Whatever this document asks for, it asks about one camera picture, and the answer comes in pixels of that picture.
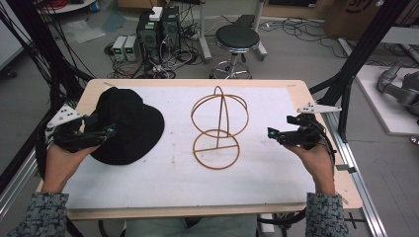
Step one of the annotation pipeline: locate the person's left hand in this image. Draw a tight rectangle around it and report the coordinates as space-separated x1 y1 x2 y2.
41 143 100 194

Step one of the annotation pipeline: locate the wire hat stand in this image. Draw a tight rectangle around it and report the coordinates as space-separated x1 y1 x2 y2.
190 85 250 171

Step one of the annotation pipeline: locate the brown cardboard box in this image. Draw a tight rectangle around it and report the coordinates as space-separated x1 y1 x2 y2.
321 0 419 41

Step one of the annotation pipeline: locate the white platform board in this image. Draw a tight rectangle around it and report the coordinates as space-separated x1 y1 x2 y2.
355 64 419 136

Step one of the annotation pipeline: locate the white desk leg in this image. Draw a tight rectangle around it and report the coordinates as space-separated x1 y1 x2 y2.
252 0 269 62
197 0 212 64

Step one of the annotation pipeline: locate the tangle of floor cables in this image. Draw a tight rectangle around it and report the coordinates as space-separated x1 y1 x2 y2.
104 39 206 80

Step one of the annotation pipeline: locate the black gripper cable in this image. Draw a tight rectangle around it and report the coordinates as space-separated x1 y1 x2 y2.
314 118 338 174

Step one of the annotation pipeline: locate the aluminium rail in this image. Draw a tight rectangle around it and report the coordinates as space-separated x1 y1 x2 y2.
323 111 389 237

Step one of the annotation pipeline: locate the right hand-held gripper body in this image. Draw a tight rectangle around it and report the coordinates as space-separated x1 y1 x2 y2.
279 101 343 150

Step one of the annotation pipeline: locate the black hat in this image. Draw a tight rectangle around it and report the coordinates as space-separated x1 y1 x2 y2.
88 86 166 166

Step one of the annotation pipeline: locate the black frame post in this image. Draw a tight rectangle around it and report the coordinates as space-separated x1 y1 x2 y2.
308 0 411 143

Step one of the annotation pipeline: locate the black frame with cables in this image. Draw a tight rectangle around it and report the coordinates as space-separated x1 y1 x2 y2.
0 0 97 196

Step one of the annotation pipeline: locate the grey power supply unit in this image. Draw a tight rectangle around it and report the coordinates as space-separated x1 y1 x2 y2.
112 35 128 62
124 35 139 62

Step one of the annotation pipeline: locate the black round stool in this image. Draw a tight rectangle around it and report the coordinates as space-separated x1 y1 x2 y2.
209 24 262 80

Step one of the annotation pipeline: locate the white table mat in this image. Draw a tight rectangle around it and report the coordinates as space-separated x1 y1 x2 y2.
61 86 318 210

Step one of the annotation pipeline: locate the black computer tower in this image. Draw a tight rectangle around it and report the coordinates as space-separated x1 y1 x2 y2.
135 11 163 65
160 5 182 51

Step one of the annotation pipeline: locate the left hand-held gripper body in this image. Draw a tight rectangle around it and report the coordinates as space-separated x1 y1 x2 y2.
44 104 101 153

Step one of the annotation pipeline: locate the small white box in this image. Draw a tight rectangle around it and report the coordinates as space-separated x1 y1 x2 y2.
148 6 164 23

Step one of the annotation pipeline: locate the wooden table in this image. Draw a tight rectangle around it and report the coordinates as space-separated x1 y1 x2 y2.
35 78 364 221

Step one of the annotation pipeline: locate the person's right hand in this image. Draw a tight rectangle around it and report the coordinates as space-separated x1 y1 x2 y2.
284 141 336 196

